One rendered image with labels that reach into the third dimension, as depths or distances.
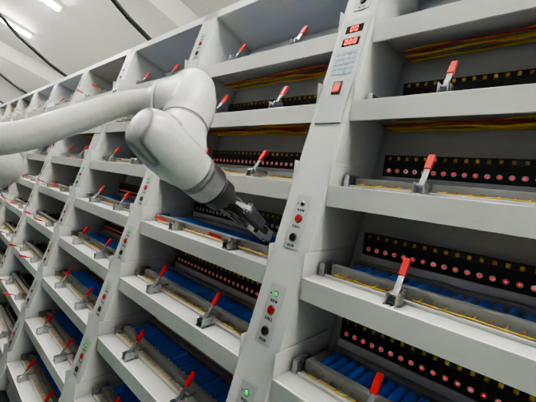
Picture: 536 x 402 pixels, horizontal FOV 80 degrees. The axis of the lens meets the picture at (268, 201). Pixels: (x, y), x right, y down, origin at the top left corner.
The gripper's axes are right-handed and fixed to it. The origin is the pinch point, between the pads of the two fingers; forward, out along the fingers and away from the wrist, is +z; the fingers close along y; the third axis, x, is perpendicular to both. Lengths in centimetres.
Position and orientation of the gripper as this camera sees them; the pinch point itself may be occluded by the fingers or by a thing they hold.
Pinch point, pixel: (260, 230)
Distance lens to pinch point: 85.1
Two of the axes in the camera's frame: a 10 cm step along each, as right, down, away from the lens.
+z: 5.2, 5.3, 6.8
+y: -7.4, -1.3, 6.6
